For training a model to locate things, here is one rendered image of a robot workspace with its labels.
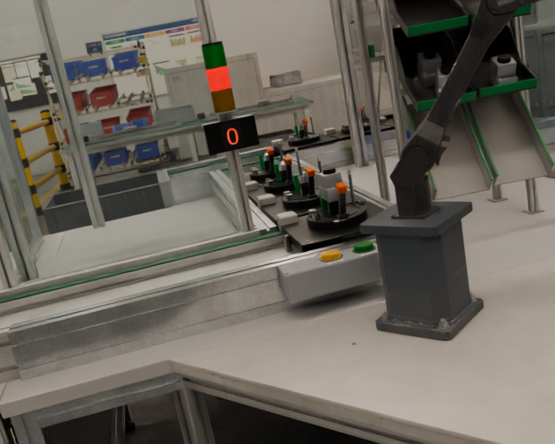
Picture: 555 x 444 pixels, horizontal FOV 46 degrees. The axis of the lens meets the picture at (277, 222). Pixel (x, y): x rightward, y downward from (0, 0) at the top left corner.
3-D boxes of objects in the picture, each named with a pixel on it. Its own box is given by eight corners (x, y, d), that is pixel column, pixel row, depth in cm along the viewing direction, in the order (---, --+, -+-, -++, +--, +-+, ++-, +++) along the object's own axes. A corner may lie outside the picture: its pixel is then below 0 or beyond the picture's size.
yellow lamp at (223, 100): (237, 108, 152) (233, 87, 151) (216, 113, 151) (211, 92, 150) (233, 107, 157) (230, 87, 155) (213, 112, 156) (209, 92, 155)
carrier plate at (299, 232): (407, 228, 144) (406, 218, 144) (303, 255, 140) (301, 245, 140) (368, 207, 167) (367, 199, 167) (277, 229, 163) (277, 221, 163)
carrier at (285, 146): (339, 143, 276) (335, 114, 273) (284, 155, 272) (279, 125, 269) (322, 138, 299) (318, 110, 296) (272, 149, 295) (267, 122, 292)
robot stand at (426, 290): (449, 341, 110) (434, 227, 105) (374, 329, 119) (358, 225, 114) (484, 307, 120) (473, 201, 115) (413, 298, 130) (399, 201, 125)
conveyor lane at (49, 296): (412, 266, 147) (406, 224, 144) (25, 367, 132) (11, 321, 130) (367, 237, 174) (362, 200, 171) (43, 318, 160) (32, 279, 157)
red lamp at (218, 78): (233, 87, 151) (228, 65, 149) (211, 92, 150) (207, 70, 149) (230, 86, 155) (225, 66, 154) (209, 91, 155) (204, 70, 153)
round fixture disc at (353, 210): (376, 220, 148) (375, 211, 147) (317, 234, 145) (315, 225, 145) (356, 208, 161) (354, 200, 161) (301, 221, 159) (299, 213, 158)
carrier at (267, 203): (366, 206, 169) (359, 159, 165) (277, 228, 164) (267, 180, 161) (337, 191, 192) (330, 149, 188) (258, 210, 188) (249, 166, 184)
